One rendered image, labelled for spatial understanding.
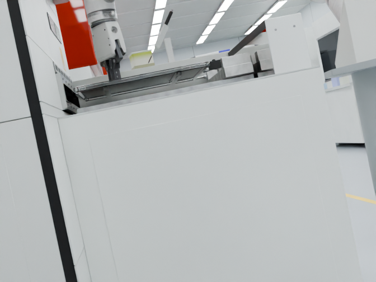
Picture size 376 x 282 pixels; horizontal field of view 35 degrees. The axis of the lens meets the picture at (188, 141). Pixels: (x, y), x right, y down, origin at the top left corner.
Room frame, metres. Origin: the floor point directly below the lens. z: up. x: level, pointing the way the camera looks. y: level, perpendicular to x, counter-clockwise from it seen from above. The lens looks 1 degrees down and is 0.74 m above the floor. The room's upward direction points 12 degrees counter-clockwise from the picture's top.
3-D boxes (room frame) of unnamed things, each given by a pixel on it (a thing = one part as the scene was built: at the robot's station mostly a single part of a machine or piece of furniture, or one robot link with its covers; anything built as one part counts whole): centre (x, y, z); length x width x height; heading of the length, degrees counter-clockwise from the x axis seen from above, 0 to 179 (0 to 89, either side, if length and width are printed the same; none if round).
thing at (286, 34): (1.74, -0.26, 0.89); 0.55 x 0.09 x 0.14; 5
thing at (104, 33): (1.71, 0.17, 1.03); 0.10 x 0.07 x 0.11; 38
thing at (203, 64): (1.59, 0.08, 0.90); 0.37 x 0.01 x 0.01; 95
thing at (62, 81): (1.73, 0.31, 0.89); 0.44 x 0.02 x 0.10; 5
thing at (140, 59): (2.09, 0.10, 1.00); 0.07 x 0.07 x 0.07; 14
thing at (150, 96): (1.66, 0.03, 0.84); 0.50 x 0.02 x 0.03; 95
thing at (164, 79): (1.77, 0.10, 0.90); 0.34 x 0.34 x 0.01; 5
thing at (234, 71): (1.81, -0.16, 0.87); 0.36 x 0.08 x 0.03; 5
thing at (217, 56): (2.16, 0.04, 0.89); 0.62 x 0.35 x 0.14; 95
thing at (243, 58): (1.65, -0.17, 0.89); 0.08 x 0.03 x 0.03; 95
